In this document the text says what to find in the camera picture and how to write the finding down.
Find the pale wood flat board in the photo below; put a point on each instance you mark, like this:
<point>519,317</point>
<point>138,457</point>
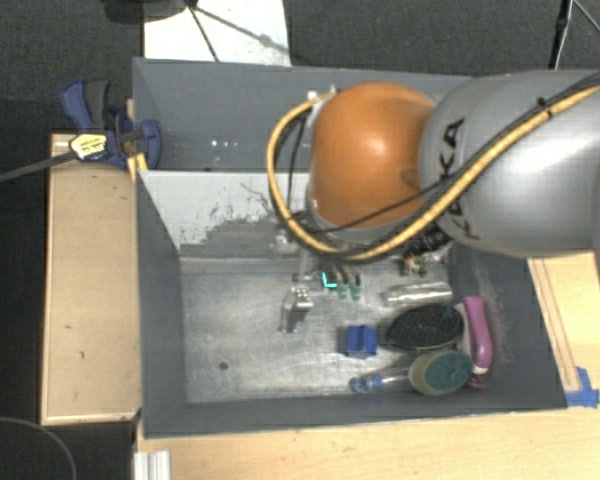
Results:
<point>92,293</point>

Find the grey metal bin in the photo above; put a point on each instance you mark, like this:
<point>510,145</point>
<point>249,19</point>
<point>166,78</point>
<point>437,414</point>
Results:
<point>240,348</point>

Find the green round sponge dish wand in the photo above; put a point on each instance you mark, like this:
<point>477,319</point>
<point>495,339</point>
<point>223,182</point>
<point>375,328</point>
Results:
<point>442,373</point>

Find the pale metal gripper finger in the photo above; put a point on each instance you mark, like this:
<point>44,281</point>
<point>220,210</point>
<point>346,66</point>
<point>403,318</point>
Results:
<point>294,313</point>
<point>302,279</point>

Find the blue toy block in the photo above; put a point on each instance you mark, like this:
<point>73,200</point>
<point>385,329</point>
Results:
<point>357,340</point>

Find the black oval mesh brush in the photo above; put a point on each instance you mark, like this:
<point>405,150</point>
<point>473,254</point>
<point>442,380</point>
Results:
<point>425,327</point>

